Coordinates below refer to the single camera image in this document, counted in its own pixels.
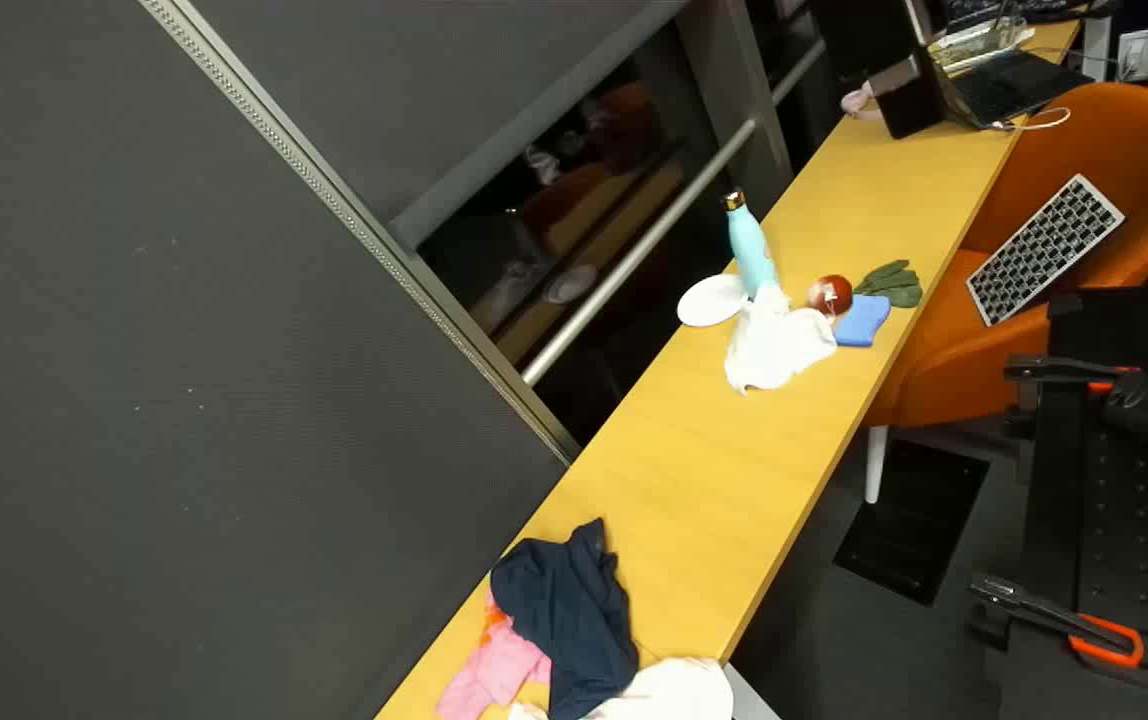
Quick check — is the blue knitted cloth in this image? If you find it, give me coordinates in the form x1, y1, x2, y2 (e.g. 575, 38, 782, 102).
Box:
833, 292, 894, 353

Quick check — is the white towel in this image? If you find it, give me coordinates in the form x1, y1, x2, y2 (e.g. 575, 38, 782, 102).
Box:
721, 281, 843, 401

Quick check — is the teal water bottle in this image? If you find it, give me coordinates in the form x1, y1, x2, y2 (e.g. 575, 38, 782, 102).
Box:
722, 187, 782, 305

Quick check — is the navy blue cloth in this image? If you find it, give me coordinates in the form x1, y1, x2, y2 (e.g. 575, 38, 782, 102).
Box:
489, 516, 645, 720

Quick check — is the red apple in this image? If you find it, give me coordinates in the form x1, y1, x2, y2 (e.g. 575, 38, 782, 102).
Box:
810, 271, 858, 318

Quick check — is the dark grey shelf unit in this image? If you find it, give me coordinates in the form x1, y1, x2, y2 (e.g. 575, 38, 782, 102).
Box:
187, 0, 829, 390

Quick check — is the pink cloth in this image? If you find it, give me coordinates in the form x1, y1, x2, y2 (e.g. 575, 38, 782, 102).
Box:
432, 582, 557, 720

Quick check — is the white cloth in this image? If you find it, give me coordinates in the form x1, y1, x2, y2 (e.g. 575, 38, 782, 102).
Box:
585, 651, 740, 720

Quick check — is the black floor mat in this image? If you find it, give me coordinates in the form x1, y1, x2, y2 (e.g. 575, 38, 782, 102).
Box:
833, 437, 991, 610

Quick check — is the dark grey partition panel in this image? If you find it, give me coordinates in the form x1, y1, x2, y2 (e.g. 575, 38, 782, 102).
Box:
0, 0, 585, 720

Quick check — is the black white calibration board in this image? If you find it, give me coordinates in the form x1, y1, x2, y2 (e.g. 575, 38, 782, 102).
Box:
965, 170, 1126, 333

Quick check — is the open laptop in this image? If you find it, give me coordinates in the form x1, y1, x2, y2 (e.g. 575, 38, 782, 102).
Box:
925, 12, 1097, 130

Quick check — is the black clamp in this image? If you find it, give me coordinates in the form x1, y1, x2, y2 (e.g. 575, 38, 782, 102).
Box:
1005, 353, 1148, 465

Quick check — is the orange fabric chair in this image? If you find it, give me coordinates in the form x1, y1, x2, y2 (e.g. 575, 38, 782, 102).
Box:
858, 78, 1148, 509

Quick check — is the black perforated robot stand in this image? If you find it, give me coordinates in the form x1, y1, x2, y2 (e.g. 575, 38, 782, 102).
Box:
995, 282, 1148, 720

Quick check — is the silver metal rail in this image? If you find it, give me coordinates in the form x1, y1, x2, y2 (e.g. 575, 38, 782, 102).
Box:
514, 114, 765, 390

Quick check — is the orange handled clamp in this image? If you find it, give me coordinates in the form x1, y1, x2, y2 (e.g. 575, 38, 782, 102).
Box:
966, 570, 1148, 671

